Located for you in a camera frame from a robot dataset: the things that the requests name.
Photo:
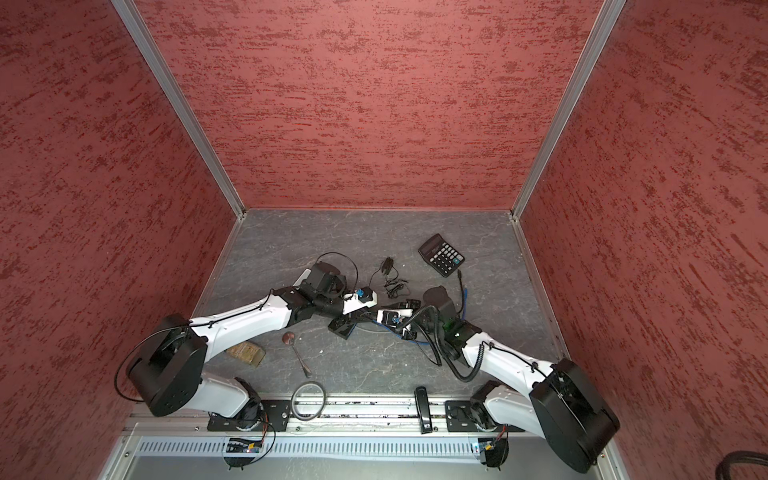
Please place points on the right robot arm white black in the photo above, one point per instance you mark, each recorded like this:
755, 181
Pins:
555, 401

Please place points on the black calculator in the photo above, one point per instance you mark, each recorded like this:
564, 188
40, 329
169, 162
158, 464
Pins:
440, 255

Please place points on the black rectangular box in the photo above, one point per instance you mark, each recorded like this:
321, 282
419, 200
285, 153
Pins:
343, 326

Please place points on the metal spoon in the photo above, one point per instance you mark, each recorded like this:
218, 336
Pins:
289, 340

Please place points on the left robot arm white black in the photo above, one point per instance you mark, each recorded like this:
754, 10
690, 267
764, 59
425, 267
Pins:
168, 368

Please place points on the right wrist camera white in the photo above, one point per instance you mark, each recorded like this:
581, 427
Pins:
391, 318

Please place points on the black clip handle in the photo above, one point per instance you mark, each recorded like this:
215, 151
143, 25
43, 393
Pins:
423, 410

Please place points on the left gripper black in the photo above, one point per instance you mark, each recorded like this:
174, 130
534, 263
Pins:
341, 294

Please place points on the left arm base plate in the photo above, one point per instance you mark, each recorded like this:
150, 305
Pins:
276, 415

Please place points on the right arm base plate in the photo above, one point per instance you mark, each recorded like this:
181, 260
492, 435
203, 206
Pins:
468, 416

